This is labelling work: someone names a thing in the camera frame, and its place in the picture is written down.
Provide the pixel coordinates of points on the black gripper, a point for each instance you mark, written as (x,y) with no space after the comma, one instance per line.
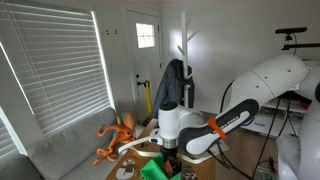
(170,155)

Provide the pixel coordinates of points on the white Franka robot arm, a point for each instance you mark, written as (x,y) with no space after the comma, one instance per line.
(266,80)

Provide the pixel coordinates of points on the green storage box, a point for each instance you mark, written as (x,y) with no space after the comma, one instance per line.
(151,170)

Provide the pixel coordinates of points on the dark printed coaster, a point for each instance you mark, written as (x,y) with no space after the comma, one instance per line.
(188,174)

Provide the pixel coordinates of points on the wooden table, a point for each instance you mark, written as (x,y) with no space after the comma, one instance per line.
(203,168)

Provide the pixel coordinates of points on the orange octopus plush toy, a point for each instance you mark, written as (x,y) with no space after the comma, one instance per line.
(121,131)

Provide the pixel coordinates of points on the dark grey jacket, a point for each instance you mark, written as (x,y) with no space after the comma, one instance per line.
(170,86)

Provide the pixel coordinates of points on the white door with window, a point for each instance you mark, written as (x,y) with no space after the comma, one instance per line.
(146,66)

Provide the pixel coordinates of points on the white shelf unit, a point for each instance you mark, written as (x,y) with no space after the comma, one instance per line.
(266,121)

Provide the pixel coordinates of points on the grey sofa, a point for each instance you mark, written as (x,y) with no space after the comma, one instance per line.
(66,150)

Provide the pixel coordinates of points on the white coat rack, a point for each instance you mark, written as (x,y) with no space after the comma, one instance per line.
(185,50)

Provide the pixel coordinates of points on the wide white window blind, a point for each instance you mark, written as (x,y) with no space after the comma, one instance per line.
(56,66)

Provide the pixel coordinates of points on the narrow white window blind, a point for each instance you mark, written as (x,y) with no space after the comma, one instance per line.
(5,140)

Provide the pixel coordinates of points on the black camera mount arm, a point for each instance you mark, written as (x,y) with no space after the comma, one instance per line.
(300,45)

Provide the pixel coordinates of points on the black stereo camera bar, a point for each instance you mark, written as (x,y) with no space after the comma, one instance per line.
(290,30)

